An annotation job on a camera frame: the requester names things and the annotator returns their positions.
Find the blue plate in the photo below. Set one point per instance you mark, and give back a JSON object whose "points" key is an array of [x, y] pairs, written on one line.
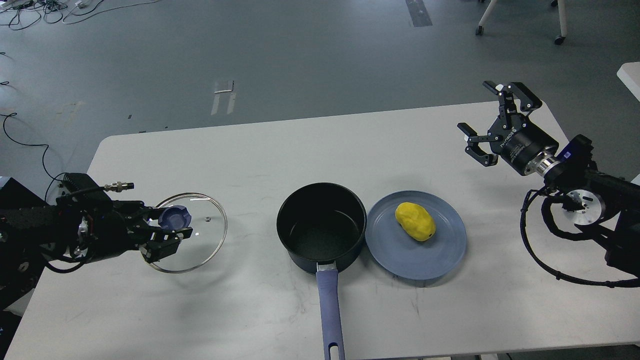
{"points": [[398, 253]]}

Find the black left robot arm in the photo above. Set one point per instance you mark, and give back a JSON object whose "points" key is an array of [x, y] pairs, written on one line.
{"points": [[83, 226]]}

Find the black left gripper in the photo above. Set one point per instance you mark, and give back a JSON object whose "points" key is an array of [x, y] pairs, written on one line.
{"points": [[115, 227]]}

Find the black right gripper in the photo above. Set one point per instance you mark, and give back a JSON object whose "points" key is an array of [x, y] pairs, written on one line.
{"points": [[515, 138]]}

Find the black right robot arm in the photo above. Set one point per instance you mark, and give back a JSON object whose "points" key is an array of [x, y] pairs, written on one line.
{"points": [[579, 202]]}

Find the dark blue saucepan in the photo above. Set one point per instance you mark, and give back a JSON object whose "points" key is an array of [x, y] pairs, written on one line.
{"points": [[322, 226]]}

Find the black box left edge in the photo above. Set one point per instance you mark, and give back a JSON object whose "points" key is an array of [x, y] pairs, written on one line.
{"points": [[14, 196]]}

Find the white side table corner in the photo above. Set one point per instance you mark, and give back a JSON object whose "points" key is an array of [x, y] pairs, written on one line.
{"points": [[629, 74]]}

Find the glass pot lid blue knob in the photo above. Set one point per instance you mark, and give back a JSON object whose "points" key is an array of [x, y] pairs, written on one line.
{"points": [[209, 224]]}

